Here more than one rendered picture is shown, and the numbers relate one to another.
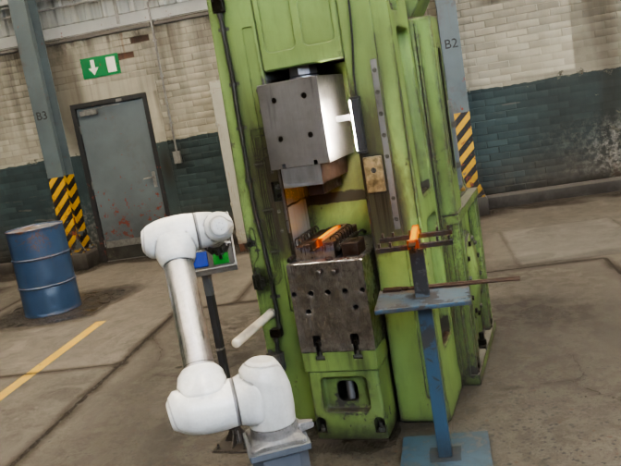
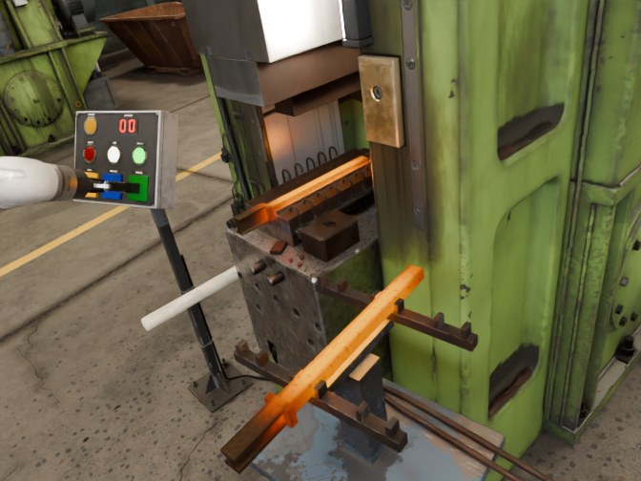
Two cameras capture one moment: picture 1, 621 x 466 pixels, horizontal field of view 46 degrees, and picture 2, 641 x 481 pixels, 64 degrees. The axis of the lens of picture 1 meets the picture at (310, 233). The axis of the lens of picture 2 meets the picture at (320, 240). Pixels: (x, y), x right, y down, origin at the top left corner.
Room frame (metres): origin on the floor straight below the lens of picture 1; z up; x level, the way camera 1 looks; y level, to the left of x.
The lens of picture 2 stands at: (2.54, -0.75, 1.58)
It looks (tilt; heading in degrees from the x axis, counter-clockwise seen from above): 32 degrees down; 33
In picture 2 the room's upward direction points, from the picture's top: 10 degrees counter-clockwise
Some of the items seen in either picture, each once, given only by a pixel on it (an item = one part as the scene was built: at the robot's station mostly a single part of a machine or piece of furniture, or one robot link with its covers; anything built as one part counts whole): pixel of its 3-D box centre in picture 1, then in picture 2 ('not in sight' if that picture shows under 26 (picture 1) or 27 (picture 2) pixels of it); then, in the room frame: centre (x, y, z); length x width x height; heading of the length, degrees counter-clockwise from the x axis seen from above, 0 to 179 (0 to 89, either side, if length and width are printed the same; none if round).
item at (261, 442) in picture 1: (280, 428); not in sight; (2.26, 0.20, 0.63); 0.22 x 0.18 x 0.06; 100
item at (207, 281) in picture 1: (219, 344); (184, 284); (3.56, 0.54, 0.54); 0.04 x 0.04 x 1.08; 69
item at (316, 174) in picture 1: (315, 170); (305, 55); (3.64, -0.08, 1.32); 0.42 x 0.20 x 0.10; 159
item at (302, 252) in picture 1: (327, 240); (326, 188); (3.64, -0.08, 0.96); 0.42 x 0.20 x 0.09; 159
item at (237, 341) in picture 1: (253, 327); (204, 290); (3.48, 0.35, 0.62); 0.44 x 0.05 x 0.05; 159
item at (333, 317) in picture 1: (346, 289); (354, 271); (3.63, -0.13, 0.69); 0.56 x 0.38 x 0.45; 159
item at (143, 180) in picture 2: (220, 256); (139, 188); (3.45, 0.44, 1.00); 0.07 x 0.05 x 0.07; 94
